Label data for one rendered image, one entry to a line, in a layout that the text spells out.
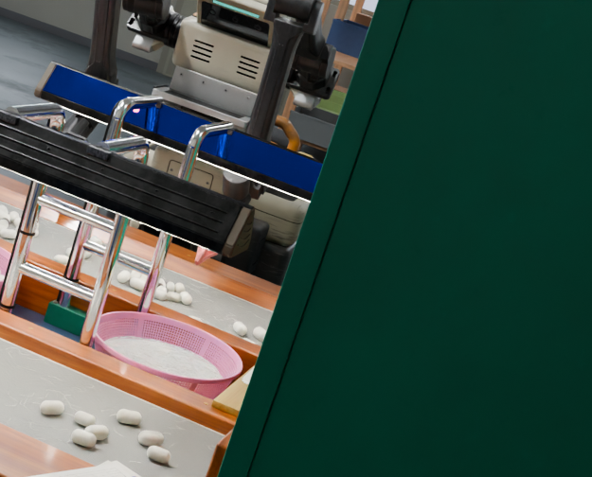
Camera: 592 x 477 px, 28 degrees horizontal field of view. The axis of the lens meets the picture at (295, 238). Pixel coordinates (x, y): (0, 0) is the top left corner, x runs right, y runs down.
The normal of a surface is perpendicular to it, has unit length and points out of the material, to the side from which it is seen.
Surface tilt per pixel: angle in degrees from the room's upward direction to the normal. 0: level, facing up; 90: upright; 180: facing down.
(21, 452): 0
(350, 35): 90
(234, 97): 90
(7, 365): 0
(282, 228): 90
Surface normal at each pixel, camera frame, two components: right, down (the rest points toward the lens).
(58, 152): -0.06, -0.36
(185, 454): 0.31, -0.92
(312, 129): -0.14, 0.20
